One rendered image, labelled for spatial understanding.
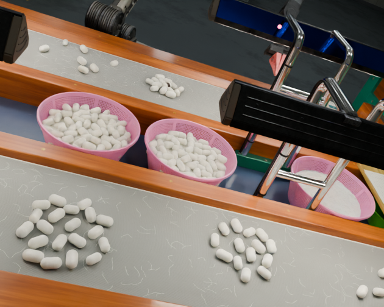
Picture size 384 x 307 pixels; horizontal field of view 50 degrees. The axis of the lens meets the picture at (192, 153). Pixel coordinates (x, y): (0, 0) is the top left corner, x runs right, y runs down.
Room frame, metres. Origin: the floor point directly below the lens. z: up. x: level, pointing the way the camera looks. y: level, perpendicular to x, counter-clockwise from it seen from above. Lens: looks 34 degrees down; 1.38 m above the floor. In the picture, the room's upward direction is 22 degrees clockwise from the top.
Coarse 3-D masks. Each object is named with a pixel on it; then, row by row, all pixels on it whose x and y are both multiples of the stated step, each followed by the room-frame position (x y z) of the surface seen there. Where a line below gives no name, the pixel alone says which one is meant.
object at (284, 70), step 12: (288, 24) 1.23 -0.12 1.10; (300, 36) 1.11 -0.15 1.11; (336, 36) 1.25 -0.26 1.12; (300, 48) 1.10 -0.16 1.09; (348, 48) 1.16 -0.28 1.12; (288, 60) 1.09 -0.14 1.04; (348, 60) 1.13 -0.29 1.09; (288, 72) 1.10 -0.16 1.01; (336, 72) 1.14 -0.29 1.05; (276, 84) 1.10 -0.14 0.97; (300, 96) 1.11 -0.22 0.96; (324, 96) 1.13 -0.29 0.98; (240, 156) 1.09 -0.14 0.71; (252, 156) 1.11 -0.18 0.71; (288, 156) 1.14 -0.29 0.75; (252, 168) 1.10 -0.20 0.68; (264, 168) 1.11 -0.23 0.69; (288, 168) 1.13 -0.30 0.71
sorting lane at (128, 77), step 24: (72, 48) 1.28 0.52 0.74; (48, 72) 1.07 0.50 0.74; (72, 72) 1.12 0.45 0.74; (96, 72) 1.18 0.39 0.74; (120, 72) 1.25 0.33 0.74; (144, 72) 1.32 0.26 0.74; (168, 72) 1.40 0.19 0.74; (144, 96) 1.16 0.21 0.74; (192, 96) 1.29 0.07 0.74; (216, 96) 1.37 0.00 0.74; (216, 120) 1.20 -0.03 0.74
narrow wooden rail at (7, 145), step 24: (0, 144) 0.67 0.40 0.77; (24, 144) 0.70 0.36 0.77; (48, 144) 0.73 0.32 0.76; (72, 168) 0.70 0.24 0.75; (96, 168) 0.71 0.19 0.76; (120, 168) 0.75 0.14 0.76; (144, 168) 0.78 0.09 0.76; (168, 192) 0.75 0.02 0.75; (192, 192) 0.76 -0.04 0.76; (216, 192) 0.80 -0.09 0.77; (240, 192) 0.84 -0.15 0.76; (264, 216) 0.80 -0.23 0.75; (288, 216) 0.82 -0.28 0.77; (312, 216) 0.86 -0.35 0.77; (360, 240) 0.87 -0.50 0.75
